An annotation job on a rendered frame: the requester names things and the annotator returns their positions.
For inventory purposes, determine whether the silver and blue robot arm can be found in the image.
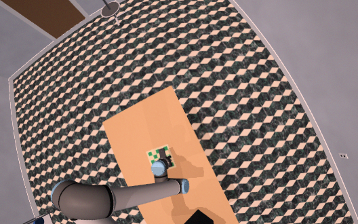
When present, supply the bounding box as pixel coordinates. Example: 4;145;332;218
51;148;189;224

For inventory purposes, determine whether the green and cream chessboard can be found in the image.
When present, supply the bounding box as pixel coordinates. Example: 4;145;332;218
146;144;176;170

